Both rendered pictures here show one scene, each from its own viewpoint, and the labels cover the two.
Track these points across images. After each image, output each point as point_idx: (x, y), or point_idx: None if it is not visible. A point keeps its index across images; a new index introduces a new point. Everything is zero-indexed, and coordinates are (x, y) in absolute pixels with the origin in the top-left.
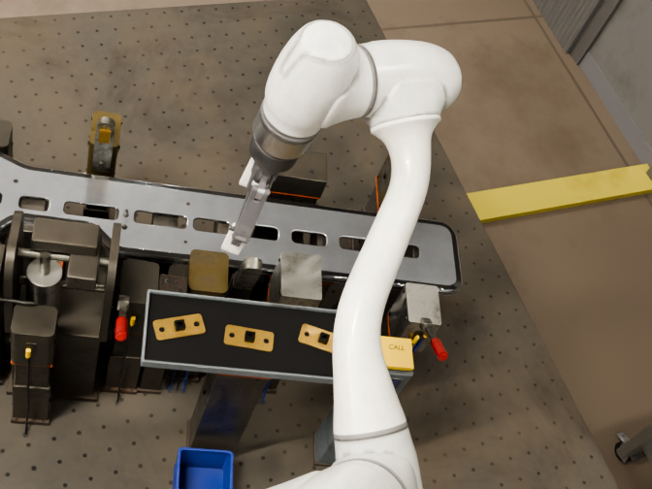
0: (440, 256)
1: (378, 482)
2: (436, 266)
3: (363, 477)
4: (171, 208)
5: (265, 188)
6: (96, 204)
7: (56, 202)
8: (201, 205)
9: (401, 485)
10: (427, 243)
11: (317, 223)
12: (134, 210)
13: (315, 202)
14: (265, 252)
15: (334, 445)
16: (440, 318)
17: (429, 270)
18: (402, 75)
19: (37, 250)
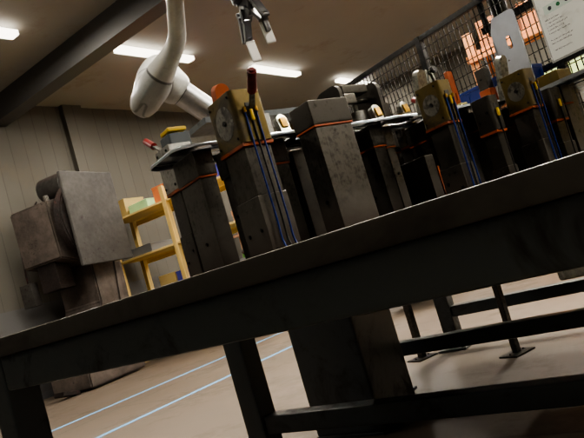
0: (175, 155)
1: (149, 61)
2: (176, 157)
3: (153, 59)
4: (364, 124)
5: (238, 13)
6: (397, 121)
7: (413, 119)
8: (352, 124)
9: (142, 69)
10: (191, 149)
11: (278, 136)
12: (379, 123)
13: (301, 142)
14: (294, 142)
15: None
16: (156, 153)
17: (181, 158)
18: None
19: (359, 99)
